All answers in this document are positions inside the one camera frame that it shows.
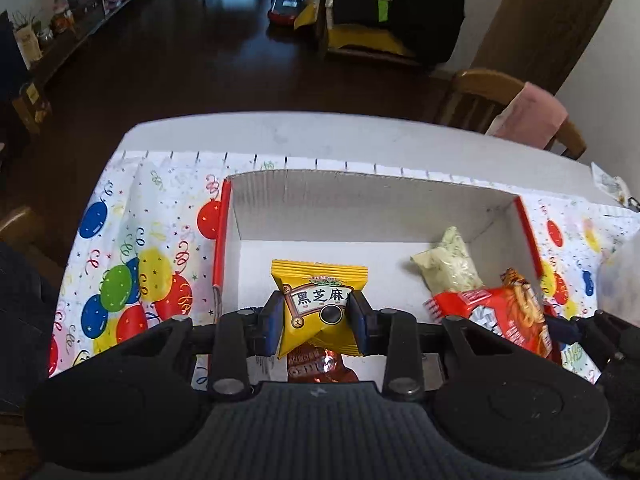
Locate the balloon printed tablecloth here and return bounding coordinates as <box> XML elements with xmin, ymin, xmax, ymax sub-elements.
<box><xmin>47</xmin><ymin>150</ymin><xmax>640</xmax><ymax>392</ymax></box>

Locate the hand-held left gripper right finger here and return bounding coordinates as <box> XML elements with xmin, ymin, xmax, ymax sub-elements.
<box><xmin>347</xmin><ymin>292</ymin><xmax>523</xmax><ymax>402</ymax></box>

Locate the white cardboard box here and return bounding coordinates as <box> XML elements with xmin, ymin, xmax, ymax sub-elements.
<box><xmin>212</xmin><ymin>170</ymin><xmax>547</xmax><ymax>386</ymax></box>

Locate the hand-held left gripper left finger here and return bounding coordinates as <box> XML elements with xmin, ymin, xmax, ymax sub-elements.
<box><xmin>112</xmin><ymin>291</ymin><xmax>286</xmax><ymax>402</ymax></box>

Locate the reddish brown snack packet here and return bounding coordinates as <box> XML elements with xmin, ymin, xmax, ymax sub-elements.
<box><xmin>285</xmin><ymin>344</ymin><xmax>362</xmax><ymax>386</ymax></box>

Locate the yellow cardboard box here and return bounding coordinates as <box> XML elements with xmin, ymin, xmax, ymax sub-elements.
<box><xmin>294</xmin><ymin>0</ymin><xmax>418</xmax><ymax>60</ymax></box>

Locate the wooden chair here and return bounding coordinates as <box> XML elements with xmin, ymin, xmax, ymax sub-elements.
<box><xmin>0</xmin><ymin>204</ymin><xmax>68</xmax><ymax>283</ymax></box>
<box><xmin>434</xmin><ymin>68</ymin><xmax>588</xmax><ymax>162</ymax></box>

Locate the dark tv cabinet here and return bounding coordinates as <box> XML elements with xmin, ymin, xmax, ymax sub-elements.
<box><xmin>14</xmin><ymin>0</ymin><xmax>157</xmax><ymax>92</ymax></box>

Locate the red toy car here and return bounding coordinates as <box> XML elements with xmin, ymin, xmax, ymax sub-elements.
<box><xmin>267</xmin><ymin>0</ymin><xmax>307</xmax><ymax>28</ymax></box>

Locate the pink cloth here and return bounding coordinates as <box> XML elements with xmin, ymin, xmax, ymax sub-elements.
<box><xmin>485</xmin><ymin>81</ymin><xmax>571</xmax><ymax>151</ymax></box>

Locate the wooden door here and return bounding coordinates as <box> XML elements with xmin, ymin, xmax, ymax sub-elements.
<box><xmin>472</xmin><ymin>0</ymin><xmax>628</xmax><ymax>97</ymax></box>

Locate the black sofa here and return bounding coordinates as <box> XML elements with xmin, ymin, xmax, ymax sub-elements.
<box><xmin>327</xmin><ymin>0</ymin><xmax>467</xmax><ymax>67</ymax></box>

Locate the small brown cardboard box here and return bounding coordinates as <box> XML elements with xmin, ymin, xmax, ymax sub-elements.
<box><xmin>12</xmin><ymin>82</ymin><xmax>54</xmax><ymax>135</ymax></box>

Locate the pale yellow snack packet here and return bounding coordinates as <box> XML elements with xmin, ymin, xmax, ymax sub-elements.
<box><xmin>410</xmin><ymin>226</ymin><xmax>484</xmax><ymax>294</ymax></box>

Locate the red snack packet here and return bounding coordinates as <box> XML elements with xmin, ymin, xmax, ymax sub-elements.
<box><xmin>424</xmin><ymin>267</ymin><xmax>555</xmax><ymax>359</ymax></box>

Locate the clear plastic bag of buns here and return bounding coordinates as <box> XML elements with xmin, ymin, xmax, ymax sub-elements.
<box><xmin>591</xmin><ymin>161</ymin><xmax>640</xmax><ymax>323</ymax></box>

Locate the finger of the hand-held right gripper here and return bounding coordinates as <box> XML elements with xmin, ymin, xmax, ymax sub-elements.
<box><xmin>542</xmin><ymin>310</ymin><xmax>627</xmax><ymax>367</ymax></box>

